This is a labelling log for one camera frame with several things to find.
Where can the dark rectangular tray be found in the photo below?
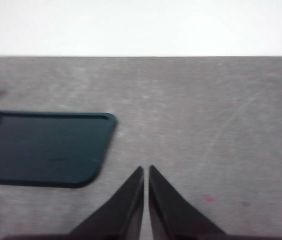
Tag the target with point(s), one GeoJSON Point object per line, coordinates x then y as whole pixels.
{"type": "Point", "coordinates": [43, 150]}

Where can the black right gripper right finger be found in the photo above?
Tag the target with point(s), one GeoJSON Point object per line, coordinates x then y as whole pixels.
{"type": "Point", "coordinates": [171, 215]}

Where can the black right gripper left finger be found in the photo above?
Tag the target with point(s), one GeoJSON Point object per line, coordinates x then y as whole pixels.
{"type": "Point", "coordinates": [121, 215]}

